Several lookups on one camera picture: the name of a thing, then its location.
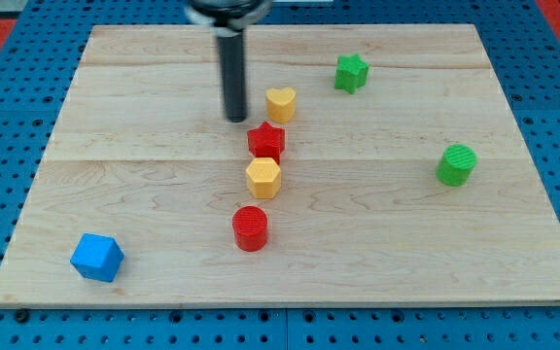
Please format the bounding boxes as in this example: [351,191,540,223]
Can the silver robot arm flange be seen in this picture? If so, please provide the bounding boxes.
[184,0,273,37]

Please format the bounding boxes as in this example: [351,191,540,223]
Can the blue cube block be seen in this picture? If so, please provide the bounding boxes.
[70,233,124,283]

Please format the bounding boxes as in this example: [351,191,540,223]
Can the green star block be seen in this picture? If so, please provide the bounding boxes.
[334,53,369,94]

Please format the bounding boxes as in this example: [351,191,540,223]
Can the red star block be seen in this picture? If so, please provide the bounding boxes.
[247,122,286,164]

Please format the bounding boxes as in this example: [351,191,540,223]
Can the light wooden board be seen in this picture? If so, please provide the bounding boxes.
[0,24,560,309]

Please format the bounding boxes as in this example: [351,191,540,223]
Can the yellow heart block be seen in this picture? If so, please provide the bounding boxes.
[265,87,297,123]

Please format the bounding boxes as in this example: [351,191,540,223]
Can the yellow hexagon block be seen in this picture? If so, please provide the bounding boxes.
[246,157,282,199]

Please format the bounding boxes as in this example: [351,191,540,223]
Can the green cylinder block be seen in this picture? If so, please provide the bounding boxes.
[436,144,477,187]

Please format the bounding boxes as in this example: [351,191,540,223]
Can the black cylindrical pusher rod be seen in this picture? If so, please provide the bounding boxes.
[217,31,248,123]

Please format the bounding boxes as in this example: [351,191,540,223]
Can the red cylinder block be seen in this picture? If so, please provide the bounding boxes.
[232,206,268,252]

